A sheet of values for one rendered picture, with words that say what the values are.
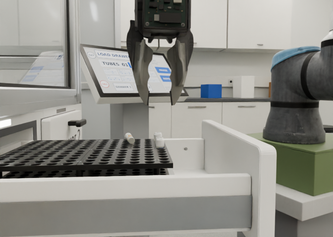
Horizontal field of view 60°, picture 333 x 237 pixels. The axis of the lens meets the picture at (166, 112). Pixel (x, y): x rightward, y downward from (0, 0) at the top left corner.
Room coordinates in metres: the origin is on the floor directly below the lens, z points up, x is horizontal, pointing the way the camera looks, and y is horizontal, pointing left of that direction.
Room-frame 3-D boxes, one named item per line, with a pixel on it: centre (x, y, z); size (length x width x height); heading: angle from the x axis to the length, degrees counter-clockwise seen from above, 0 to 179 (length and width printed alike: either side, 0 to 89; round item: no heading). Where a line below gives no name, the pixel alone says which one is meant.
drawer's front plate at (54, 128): (0.72, 0.25, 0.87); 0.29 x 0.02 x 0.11; 4
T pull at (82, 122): (0.72, 0.23, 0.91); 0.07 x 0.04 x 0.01; 4
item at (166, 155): (0.42, 0.01, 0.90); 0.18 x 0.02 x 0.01; 4
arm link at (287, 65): (0.75, -0.34, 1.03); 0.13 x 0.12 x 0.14; 28
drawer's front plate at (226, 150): (0.43, -0.09, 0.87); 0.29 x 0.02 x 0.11; 4
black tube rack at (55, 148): (0.41, 0.11, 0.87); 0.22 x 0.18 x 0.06; 94
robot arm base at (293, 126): (0.75, -0.33, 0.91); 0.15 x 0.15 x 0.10
